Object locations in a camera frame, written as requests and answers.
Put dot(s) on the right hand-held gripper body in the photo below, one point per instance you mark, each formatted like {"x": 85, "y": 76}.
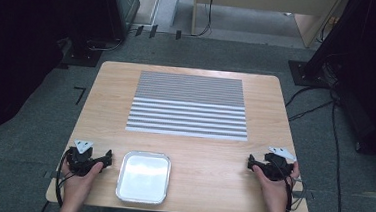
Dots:
{"x": 277, "y": 167}

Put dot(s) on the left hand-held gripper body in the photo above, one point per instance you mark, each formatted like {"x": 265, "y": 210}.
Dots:
{"x": 80, "y": 160}

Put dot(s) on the person's left hand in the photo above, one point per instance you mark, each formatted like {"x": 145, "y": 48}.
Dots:
{"x": 78, "y": 185}

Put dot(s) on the person's right hand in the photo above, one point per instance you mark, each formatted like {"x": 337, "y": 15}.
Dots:
{"x": 273, "y": 192}

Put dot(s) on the grey tape strip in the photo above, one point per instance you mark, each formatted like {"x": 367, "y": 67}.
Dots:
{"x": 51, "y": 174}

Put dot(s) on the silver metal tray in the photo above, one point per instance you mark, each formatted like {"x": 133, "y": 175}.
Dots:
{"x": 143, "y": 178}

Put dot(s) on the grey striped placemat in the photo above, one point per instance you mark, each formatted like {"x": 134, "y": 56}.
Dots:
{"x": 189, "y": 106}

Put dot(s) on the dark green cabinet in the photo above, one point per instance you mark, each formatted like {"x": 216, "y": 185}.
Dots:
{"x": 128, "y": 1}

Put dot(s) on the light wooden desk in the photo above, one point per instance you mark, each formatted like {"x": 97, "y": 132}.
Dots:
{"x": 266, "y": 1}

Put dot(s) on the black stand base plate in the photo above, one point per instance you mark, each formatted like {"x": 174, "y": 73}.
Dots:
{"x": 306, "y": 76}
{"x": 80, "y": 56}

